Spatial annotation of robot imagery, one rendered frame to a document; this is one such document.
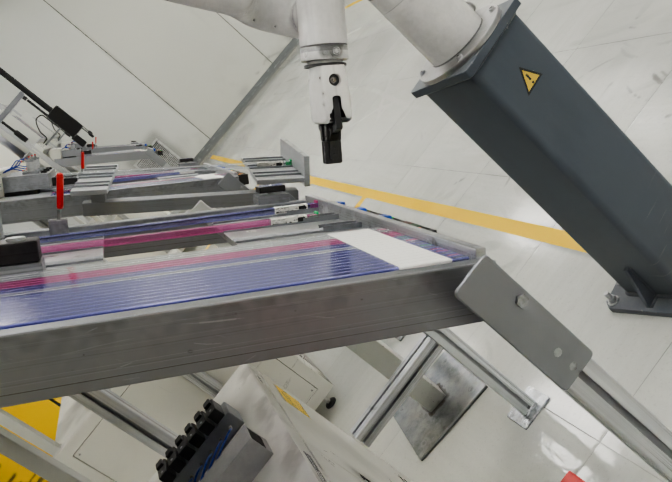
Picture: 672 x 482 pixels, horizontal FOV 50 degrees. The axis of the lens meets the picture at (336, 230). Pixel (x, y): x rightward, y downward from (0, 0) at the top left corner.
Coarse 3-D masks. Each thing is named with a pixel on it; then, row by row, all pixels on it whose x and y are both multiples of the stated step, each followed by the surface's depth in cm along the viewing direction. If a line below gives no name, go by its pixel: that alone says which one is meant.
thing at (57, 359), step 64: (64, 320) 62; (128, 320) 62; (192, 320) 63; (256, 320) 65; (320, 320) 67; (384, 320) 69; (448, 320) 71; (0, 384) 59; (64, 384) 61; (128, 384) 62
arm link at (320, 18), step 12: (300, 0) 121; (312, 0) 120; (324, 0) 120; (336, 0) 121; (300, 12) 122; (312, 12) 120; (324, 12) 120; (336, 12) 121; (300, 24) 122; (312, 24) 121; (324, 24) 120; (336, 24) 121; (300, 36) 123; (312, 36) 121; (324, 36) 121; (336, 36) 121
